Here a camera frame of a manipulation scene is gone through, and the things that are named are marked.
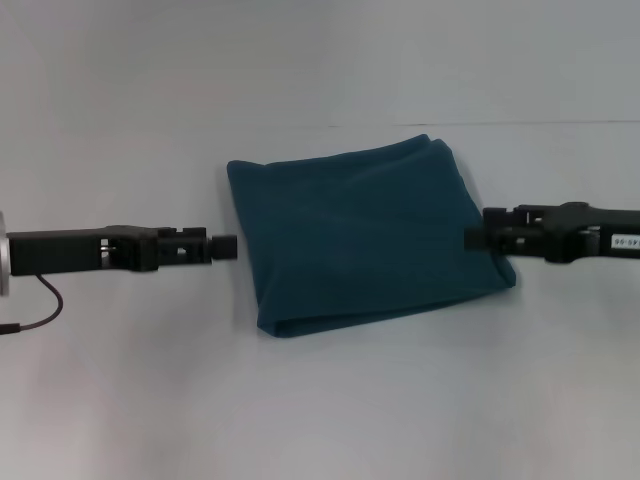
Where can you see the teal blue t-shirt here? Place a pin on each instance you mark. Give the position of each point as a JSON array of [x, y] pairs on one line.
[[365, 230]]

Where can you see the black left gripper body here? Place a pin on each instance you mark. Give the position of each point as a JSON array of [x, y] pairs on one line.
[[75, 250]]

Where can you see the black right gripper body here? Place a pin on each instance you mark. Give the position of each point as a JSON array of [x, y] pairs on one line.
[[590, 235]]

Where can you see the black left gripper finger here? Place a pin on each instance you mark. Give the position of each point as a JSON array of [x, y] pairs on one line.
[[182, 232], [200, 250]]

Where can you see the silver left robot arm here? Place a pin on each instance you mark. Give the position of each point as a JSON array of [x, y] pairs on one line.
[[4, 252]]

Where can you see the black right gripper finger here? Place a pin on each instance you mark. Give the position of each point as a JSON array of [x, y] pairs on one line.
[[505, 242], [515, 217]]

